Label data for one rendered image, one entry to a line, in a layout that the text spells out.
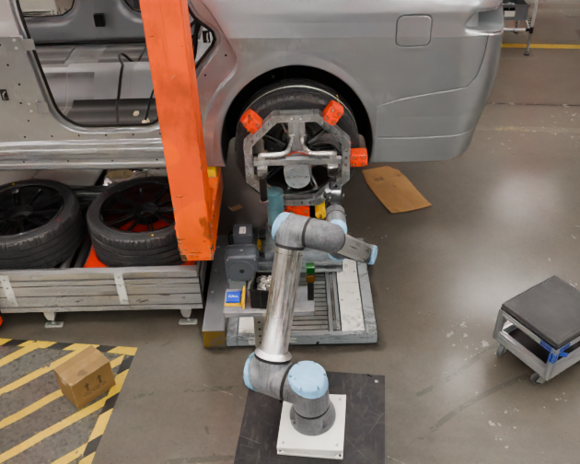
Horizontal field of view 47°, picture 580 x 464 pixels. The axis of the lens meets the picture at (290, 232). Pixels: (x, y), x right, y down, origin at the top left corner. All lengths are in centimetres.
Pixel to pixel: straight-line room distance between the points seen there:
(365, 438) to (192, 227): 125
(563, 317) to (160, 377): 201
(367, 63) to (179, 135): 101
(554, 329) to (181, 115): 197
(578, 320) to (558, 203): 156
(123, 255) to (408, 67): 176
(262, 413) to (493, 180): 275
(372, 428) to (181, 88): 161
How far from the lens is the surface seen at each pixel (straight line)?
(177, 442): 326
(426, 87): 345
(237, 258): 352
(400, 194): 471
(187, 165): 301
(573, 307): 352
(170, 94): 286
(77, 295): 374
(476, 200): 475
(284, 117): 329
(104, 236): 365
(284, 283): 256
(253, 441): 284
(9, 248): 379
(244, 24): 326
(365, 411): 293
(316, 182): 360
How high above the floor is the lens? 261
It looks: 37 degrees down
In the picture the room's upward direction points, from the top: 2 degrees counter-clockwise
